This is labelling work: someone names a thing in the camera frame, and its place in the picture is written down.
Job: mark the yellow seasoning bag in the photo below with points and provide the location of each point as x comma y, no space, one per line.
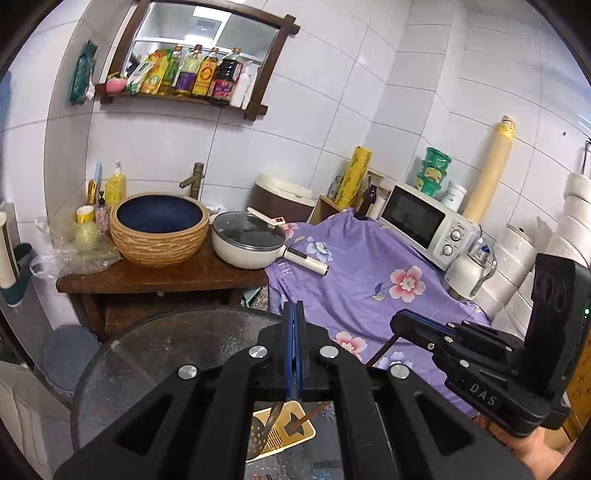
154,74

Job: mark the yellow-label sauce bottle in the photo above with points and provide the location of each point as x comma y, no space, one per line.
204,76

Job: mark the purple floral cloth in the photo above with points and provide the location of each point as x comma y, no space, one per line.
369,277

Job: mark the metal wall hook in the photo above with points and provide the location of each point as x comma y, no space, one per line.
586,157

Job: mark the white rice scoop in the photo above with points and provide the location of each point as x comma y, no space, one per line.
265,217

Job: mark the stack of white paper rolls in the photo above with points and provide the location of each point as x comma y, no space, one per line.
572,221

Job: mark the blue toothbrush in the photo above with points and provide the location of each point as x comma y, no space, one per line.
98,175

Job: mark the yellow soap pump bottle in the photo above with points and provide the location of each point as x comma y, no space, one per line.
115,189

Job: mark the woven-pattern basin sink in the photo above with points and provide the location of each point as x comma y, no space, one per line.
157,244

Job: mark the bronze faucet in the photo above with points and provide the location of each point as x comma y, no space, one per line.
197,180

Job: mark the dark wooden sink table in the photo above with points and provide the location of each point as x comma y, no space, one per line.
161,277

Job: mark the teal paper towel holder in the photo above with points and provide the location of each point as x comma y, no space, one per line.
21,263

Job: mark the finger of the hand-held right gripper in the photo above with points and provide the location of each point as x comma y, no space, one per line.
429,323
411,330

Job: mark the cream perforated utensil holder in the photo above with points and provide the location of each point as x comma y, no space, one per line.
304,441

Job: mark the green and white packet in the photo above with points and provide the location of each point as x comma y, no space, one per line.
137,78

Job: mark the white microwave oven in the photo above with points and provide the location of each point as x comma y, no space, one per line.
411,217

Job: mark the grey round trash bin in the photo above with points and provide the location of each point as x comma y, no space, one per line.
67,355

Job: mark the small wooden box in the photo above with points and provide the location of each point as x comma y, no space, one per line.
323,210

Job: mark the white paper towel roll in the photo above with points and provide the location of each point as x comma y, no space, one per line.
6,254

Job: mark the green-label oil bottle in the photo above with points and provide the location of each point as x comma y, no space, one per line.
171,69

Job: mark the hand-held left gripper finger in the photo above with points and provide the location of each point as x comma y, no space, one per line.
299,355
289,355

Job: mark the wooden spoon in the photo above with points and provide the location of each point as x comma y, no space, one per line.
309,415

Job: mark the metal slotted ladle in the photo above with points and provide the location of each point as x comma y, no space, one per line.
257,438

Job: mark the green hanging packet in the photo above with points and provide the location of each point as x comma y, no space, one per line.
82,74

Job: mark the round glass table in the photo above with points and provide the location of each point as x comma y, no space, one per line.
161,341

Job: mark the clear green cup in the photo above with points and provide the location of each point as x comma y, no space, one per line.
86,235

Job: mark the cream pan with glass lid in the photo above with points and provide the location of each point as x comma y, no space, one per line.
244,249

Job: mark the light wooden shelf unit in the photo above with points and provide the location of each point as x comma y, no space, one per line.
579,383

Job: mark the tall sleeve of paper cups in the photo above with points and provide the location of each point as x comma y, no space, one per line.
491,175

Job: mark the pink bowl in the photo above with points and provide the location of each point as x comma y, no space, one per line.
116,85

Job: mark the yellow cling film roll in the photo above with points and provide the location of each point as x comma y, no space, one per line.
353,175

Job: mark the purple-label bottle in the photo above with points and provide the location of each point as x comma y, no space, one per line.
187,78

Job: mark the white plastic bottle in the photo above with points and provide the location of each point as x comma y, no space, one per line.
244,87

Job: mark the white jar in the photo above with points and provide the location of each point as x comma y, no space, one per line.
455,196

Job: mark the person's right hand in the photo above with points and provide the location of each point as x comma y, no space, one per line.
531,450

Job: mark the brown glass bottle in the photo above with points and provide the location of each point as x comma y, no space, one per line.
367,203

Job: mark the small brown pump bottle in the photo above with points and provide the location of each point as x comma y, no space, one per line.
101,213

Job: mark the yellow paper cup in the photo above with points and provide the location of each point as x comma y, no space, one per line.
85,216

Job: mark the brown and white rice cooker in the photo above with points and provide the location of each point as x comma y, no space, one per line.
277,201

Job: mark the green instant food tub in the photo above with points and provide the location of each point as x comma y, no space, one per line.
430,174
437,159
427,187

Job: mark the dark soy sauce bottle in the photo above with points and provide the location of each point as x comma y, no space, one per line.
224,83

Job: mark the clear plastic bag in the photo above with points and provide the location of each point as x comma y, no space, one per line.
60,263

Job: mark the white electric kettle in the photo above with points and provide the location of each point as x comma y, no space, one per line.
464,277

